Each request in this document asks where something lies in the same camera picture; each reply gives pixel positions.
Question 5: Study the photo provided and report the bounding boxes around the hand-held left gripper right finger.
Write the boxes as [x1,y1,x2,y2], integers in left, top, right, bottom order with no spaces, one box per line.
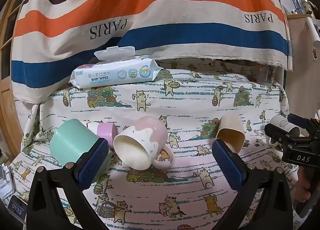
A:
[212,139,293,230]

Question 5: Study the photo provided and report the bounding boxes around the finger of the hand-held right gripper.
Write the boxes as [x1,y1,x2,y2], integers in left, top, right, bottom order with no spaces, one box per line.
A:
[287,113,313,131]
[264,123,304,151]

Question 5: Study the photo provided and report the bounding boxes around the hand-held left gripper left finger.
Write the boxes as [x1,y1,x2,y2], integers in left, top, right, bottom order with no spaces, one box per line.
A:
[26,138,113,230]

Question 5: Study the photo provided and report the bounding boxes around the white printed cup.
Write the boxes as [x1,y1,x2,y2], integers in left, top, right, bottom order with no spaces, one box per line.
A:
[268,114,302,148]

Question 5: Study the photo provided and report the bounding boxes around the mint green cup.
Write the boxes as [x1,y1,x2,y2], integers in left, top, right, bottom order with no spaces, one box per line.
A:
[49,119,113,171]

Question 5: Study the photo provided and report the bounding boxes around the small pink and white cup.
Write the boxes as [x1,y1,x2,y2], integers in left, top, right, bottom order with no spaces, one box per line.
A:
[86,121,118,143]

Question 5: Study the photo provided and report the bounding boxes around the beige cup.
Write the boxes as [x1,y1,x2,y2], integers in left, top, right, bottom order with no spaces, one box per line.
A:
[215,114,246,153]

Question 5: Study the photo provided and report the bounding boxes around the person's right hand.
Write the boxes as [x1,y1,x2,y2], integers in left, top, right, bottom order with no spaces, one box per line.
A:
[297,166,314,217]

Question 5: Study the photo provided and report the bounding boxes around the pink and white mug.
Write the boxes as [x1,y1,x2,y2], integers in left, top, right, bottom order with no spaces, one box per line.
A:
[113,116,175,171]

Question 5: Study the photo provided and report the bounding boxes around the beige shelf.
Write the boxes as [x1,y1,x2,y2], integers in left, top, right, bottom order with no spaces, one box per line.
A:
[286,12,320,120]

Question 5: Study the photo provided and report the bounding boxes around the cat print cloth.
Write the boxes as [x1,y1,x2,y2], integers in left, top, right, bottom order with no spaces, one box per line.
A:
[21,57,304,230]

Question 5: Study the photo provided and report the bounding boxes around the baby wipes pack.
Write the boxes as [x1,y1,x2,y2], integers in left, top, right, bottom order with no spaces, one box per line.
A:
[69,46,163,89]

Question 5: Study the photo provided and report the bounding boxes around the black timer device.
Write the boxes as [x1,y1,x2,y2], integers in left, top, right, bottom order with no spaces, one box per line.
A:
[5,194,27,223]

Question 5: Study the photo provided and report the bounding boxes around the white plastic stand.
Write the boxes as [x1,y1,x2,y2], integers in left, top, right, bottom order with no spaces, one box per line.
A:
[0,164,13,198]

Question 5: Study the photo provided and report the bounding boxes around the wooden door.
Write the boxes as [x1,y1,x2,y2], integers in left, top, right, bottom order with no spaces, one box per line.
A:
[0,0,34,167]

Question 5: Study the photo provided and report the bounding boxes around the striped cloth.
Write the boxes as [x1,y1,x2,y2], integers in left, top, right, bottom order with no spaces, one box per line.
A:
[10,0,293,106]

